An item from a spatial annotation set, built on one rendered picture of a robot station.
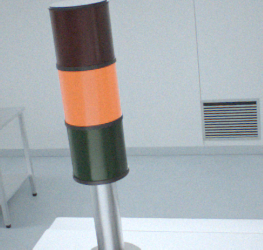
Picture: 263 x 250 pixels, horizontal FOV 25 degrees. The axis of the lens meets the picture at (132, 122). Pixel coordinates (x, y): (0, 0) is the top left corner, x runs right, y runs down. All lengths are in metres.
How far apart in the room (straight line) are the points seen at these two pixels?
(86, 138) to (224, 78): 5.52
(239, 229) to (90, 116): 0.22
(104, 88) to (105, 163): 0.06
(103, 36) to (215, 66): 5.51
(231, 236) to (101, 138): 0.19
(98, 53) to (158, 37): 5.51
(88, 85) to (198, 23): 5.43
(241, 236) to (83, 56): 0.25
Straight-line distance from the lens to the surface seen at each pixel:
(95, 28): 0.47
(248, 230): 0.61
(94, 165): 0.49
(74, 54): 0.47
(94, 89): 0.47
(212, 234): 0.61
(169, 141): 6.29
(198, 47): 5.94
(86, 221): 0.66
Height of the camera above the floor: 2.41
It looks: 19 degrees down
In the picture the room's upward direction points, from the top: 6 degrees counter-clockwise
